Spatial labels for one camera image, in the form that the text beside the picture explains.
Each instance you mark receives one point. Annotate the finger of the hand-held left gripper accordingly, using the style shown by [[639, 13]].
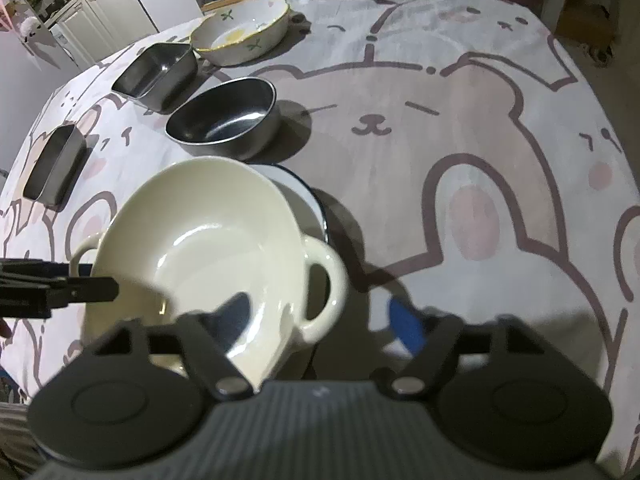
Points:
[[30, 266], [95, 290]]

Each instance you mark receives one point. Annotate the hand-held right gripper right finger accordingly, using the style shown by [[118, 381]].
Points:
[[405, 325]]

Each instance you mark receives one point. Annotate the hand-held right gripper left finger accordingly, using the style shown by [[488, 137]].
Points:
[[237, 320]]

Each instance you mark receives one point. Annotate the small steel rectangular container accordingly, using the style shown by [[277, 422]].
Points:
[[55, 170]]

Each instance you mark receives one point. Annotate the white square leaf-print plate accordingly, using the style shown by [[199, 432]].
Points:
[[295, 195]]

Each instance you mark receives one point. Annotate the floral yellow-rimmed ceramic bowl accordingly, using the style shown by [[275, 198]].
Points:
[[240, 35]]

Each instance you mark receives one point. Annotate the striped grey clothing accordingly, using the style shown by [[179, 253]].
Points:
[[12, 435]]

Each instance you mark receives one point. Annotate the round steel bowl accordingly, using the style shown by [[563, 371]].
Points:
[[220, 115]]

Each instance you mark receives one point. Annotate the bear-print tablecloth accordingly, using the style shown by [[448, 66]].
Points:
[[450, 110]]

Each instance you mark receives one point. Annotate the large steel rectangular container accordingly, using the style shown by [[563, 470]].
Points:
[[160, 67]]

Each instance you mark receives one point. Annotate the white plush toy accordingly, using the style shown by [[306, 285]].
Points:
[[30, 27]]

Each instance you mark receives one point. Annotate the white kitchen floor cabinet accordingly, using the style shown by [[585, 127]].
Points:
[[115, 15]]

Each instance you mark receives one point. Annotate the brown low cart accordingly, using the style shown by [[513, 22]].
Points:
[[592, 30]]

